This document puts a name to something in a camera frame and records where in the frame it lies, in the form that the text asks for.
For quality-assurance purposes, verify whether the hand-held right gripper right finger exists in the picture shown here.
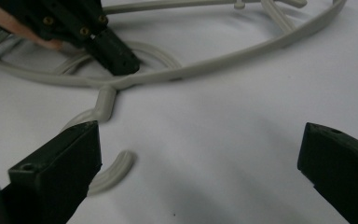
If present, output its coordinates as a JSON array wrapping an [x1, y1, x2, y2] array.
[[297, 121, 358, 224]]

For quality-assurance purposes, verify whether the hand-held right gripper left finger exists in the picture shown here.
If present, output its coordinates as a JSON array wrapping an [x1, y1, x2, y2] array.
[[1, 120, 103, 224]]

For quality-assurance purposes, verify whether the white table mat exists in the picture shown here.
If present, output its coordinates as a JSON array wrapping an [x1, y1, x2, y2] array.
[[0, 0, 358, 224]]

